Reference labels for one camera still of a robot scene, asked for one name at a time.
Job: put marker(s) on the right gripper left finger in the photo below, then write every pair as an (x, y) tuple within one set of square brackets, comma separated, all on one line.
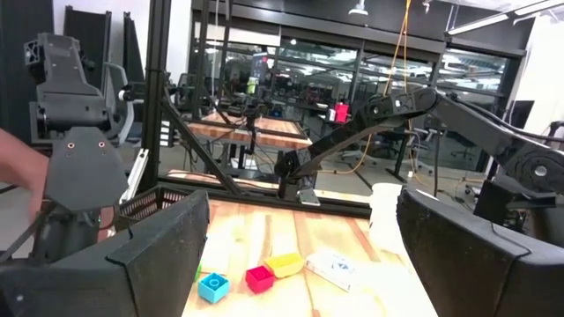
[(145, 273)]

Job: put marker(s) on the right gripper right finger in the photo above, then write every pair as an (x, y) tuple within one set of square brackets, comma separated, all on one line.
[(476, 273)]

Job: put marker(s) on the green toy brick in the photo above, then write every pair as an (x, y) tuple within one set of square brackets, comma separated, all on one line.
[(198, 272)]

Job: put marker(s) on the black mesh basket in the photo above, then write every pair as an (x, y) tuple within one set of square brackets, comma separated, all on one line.
[(145, 204)]

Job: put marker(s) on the small blue toy brick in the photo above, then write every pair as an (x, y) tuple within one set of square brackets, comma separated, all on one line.
[(213, 288)]

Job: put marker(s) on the small dark red toy brick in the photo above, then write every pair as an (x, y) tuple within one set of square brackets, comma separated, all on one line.
[(260, 279)]

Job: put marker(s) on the yellow-orange toy brick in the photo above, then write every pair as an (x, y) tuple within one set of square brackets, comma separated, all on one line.
[(285, 265)]

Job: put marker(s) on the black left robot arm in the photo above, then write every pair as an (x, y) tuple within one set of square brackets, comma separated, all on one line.
[(396, 108)]

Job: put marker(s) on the silver aluminium profile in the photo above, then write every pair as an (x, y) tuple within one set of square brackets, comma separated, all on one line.
[(134, 175)]

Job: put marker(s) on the white plastic cup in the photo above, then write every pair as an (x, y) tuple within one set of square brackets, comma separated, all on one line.
[(384, 213)]

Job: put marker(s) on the person's hand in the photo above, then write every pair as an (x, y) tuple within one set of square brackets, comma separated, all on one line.
[(22, 167)]

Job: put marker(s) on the red background object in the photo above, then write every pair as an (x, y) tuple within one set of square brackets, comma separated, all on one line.
[(341, 113)]

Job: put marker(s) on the wooden background table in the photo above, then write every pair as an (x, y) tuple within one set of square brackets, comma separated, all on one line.
[(273, 132)]

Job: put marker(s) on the white ceiling lamp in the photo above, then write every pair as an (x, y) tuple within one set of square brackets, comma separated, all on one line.
[(359, 9)]

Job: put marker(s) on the black aluminium frame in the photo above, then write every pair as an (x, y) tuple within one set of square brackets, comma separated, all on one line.
[(159, 88)]

